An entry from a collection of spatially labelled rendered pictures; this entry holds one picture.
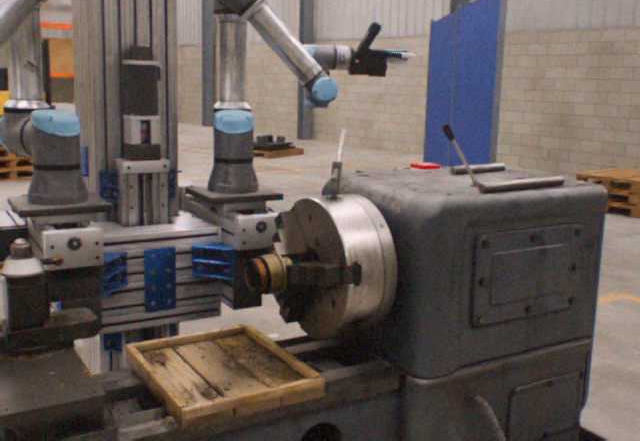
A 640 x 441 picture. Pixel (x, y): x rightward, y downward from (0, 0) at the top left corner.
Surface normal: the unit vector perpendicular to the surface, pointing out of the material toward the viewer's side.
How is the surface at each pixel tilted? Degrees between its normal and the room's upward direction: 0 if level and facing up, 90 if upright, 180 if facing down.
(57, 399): 0
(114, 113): 90
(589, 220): 89
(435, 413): 90
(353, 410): 88
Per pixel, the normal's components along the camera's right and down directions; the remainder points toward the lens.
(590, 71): -0.79, 0.08
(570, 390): 0.51, 0.16
